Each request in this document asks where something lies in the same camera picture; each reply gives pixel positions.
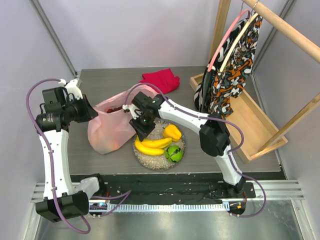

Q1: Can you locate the red folded cloth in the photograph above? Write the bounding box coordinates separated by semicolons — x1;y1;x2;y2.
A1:
139;68;180;94

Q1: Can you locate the black white striped garment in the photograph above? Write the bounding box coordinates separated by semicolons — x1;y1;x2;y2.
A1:
193;68;213;113

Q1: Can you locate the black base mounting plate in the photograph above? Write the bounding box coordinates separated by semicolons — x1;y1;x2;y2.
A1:
69;171;287;204

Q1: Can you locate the cream clothes hanger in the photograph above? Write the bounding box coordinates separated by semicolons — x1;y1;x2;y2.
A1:
219;13;259;73

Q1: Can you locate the green fake watermelon ball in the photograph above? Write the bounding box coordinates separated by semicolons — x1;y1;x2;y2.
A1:
164;145;184;163

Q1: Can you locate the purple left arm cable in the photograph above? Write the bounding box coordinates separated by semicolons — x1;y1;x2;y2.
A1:
25;77;132;235

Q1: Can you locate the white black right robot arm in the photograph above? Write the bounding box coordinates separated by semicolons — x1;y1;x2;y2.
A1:
122;91;246;198

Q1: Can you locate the round plate of rice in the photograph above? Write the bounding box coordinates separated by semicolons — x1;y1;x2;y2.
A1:
132;120;186;171

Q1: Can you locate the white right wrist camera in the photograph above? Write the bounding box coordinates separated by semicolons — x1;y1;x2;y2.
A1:
122;104;146;124

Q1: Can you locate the yellow fake bell pepper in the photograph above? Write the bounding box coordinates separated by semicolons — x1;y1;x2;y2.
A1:
162;124;182;142

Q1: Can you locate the pink clothes hanger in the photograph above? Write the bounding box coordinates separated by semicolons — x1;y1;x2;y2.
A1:
207;8;251;72

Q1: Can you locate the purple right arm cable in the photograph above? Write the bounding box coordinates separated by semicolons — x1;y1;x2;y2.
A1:
122;82;267;218

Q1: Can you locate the yellow fake banana bunch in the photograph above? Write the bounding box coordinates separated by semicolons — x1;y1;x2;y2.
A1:
134;137;172;156

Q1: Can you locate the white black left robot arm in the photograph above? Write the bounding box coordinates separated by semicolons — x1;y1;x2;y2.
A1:
35;86;107;223

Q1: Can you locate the pink plastic bag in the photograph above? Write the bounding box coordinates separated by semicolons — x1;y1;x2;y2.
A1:
87;84;158;155

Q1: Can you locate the red fake dragon fruit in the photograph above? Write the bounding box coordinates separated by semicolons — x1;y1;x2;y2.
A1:
104;106;123;114

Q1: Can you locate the patterned orange black garment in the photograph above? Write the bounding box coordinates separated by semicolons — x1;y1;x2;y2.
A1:
208;15;263;119

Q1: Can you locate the wooden clothes rack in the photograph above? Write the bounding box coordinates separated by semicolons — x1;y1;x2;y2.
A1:
189;0;320;164

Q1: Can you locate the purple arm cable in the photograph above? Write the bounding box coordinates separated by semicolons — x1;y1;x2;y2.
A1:
25;77;132;235
122;82;267;218

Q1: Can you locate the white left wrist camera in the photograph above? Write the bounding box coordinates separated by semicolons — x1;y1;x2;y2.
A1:
58;78;83;100

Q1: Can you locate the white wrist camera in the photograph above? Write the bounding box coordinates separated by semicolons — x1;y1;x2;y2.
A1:
58;78;83;100
122;104;146;124

